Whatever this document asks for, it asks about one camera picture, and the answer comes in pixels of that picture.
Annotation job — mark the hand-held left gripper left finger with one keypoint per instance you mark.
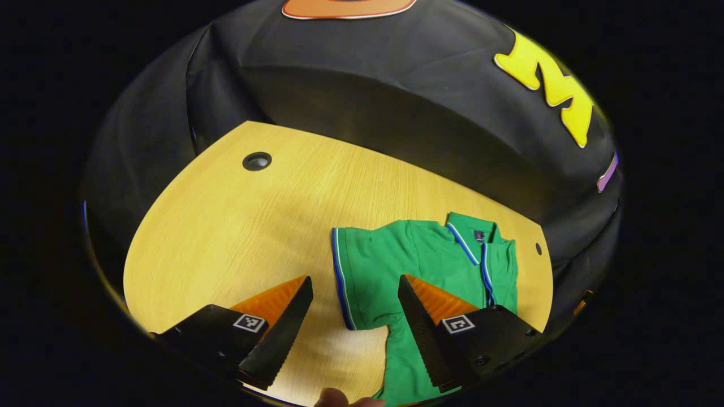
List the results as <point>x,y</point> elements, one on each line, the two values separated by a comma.
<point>283,339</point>

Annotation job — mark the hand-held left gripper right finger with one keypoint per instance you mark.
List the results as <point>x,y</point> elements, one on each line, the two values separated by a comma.
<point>424,339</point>

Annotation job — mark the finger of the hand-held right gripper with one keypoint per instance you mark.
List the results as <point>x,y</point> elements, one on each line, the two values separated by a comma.
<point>582,302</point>

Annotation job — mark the green T-shirt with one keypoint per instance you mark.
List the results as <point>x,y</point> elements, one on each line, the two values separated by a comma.
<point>396,254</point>

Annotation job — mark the black backdrop cloth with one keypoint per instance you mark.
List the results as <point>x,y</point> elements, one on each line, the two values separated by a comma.
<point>367,73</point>

